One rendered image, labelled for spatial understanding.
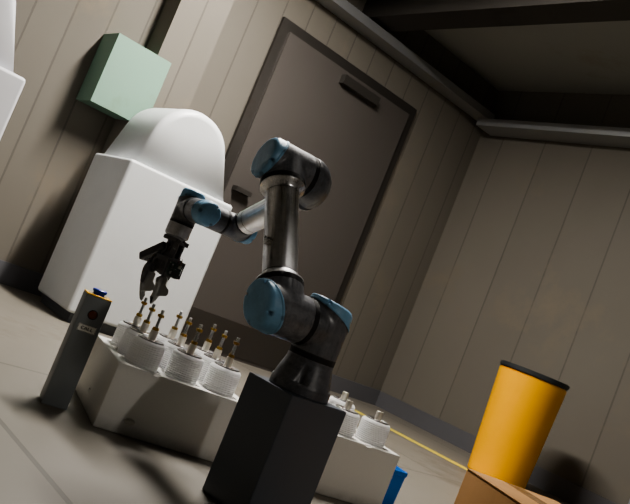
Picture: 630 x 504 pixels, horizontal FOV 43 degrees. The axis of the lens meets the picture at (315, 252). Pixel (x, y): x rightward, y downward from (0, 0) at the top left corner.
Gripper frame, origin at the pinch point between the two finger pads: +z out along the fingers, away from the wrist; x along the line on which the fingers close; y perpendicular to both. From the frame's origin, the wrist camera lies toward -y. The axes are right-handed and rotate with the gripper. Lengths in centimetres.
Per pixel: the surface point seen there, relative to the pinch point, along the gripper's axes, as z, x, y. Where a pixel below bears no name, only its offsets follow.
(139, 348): 11.9, -14.0, 24.3
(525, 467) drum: 20, 283, 5
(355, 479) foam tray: 27, 54, 58
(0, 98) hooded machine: -50, 0, -148
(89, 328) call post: 11.8, -24.6, 14.7
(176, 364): 12.7, -3.3, 28.5
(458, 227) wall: -120, 373, -156
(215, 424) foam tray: 24.2, 9.1, 38.8
